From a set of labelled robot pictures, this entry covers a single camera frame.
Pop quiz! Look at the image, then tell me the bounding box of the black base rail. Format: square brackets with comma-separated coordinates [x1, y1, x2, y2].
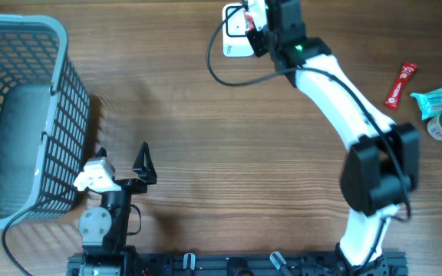
[66, 251, 408, 276]

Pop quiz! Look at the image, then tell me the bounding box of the white barcode scanner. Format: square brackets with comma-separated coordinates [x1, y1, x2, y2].
[222, 3, 254, 58]

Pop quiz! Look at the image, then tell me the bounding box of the black camera cable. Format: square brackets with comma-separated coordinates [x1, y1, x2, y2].
[0, 187, 78, 276]
[206, 5, 412, 269]

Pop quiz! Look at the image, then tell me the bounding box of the black right camera cable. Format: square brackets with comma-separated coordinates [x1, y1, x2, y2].
[206, 5, 412, 269]

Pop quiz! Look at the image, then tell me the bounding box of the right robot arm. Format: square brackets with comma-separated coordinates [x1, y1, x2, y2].
[246, 28, 419, 275]

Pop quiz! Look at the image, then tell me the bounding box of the mint toilet wipes pack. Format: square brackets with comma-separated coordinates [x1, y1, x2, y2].
[411, 87, 442, 120]

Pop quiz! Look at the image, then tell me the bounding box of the grey plastic laundry basket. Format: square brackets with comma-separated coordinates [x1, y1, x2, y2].
[0, 15, 91, 230]

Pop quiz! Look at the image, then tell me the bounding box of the red coffee stick sachet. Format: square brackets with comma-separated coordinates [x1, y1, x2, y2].
[384, 62, 417, 110]

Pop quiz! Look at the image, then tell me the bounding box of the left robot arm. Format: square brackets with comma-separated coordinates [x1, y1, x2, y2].
[67, 142, 157, 276]

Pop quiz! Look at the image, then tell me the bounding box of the red tissue pack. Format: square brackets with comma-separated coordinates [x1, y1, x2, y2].
[243, 10, 256, 32]

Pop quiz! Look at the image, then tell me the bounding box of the black left camera cable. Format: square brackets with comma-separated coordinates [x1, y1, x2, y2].
[0, 187, 78, 276]

